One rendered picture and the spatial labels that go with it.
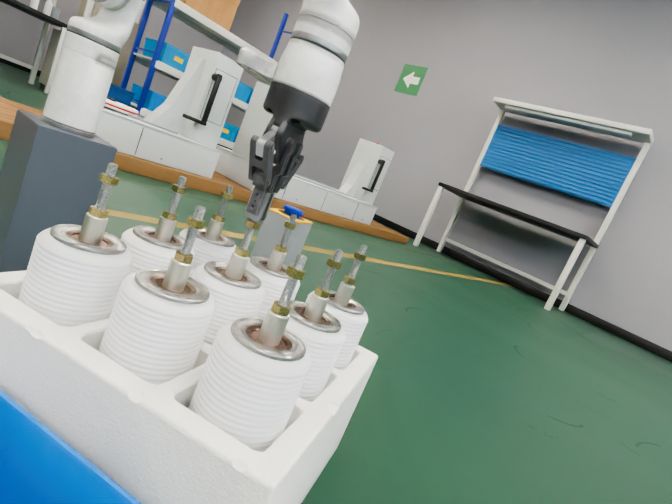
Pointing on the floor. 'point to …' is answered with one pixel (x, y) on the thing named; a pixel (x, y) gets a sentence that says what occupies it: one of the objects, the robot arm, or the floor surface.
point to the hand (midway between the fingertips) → (259, 204)
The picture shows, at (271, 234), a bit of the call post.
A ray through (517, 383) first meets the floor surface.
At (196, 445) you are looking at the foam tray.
